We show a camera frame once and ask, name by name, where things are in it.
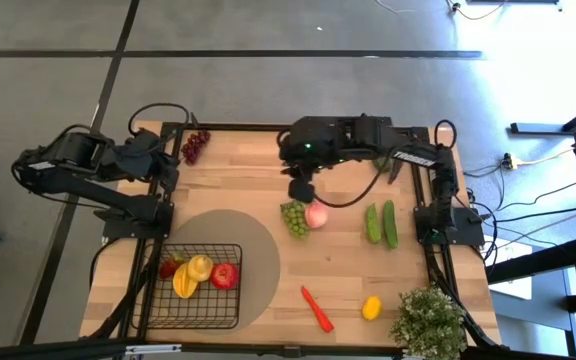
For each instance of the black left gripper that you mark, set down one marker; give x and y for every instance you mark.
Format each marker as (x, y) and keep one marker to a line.
(138, 155)

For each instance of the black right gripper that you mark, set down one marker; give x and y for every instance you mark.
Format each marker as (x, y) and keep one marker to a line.
(313, 145)

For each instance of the red grape bunch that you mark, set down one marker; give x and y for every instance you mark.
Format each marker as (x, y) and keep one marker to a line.
(195, 147)

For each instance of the pink peach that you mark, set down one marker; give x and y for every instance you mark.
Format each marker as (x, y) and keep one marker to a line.
(317, 217)

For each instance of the green grape bunch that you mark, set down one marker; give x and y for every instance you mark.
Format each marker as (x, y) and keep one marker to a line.
(295, 220)

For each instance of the purple sweet potato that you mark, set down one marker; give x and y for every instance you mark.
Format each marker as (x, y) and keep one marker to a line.
(396, 172)

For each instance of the red chili pepper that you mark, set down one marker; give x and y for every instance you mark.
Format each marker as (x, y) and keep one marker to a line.
(169, 267)

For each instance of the yellow pear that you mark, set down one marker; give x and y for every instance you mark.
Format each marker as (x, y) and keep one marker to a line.
(200, 267)

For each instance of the bumpy light green cucumber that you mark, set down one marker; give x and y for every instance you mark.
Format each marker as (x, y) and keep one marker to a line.
(373, 225)

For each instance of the yellow starfruit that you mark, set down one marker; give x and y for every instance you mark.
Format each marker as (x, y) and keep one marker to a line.
(184, 282)

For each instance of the smooth dark green cucumber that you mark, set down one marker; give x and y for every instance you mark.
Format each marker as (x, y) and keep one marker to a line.
(390, 225)

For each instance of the red apple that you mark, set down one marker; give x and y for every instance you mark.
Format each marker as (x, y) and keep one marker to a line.
(224, 276)

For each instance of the orange carrot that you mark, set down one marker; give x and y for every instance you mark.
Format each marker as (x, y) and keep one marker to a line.
(317, 310)

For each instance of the yellow lemon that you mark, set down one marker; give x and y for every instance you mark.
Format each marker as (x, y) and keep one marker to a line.
(372, 308)

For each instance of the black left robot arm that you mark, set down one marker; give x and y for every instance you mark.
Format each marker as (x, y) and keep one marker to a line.
(83, 195)

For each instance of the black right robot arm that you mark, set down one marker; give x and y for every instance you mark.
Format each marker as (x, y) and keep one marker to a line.
(420, 157)

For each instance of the round grey mat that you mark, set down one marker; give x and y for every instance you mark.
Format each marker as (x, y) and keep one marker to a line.
(260, 260)

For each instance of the silver metal bar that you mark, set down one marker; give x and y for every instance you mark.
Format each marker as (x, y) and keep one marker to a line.
(153, 349)

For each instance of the white power strip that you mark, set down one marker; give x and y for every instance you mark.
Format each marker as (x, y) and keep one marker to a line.
(510, 161)

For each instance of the potted green plant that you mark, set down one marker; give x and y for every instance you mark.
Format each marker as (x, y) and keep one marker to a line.
(430, 325)

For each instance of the black floor beam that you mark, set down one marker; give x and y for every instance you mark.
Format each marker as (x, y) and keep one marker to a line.
(558, 125)
(538, 262)

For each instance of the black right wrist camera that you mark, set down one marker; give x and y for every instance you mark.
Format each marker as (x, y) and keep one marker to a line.
(301, 191)

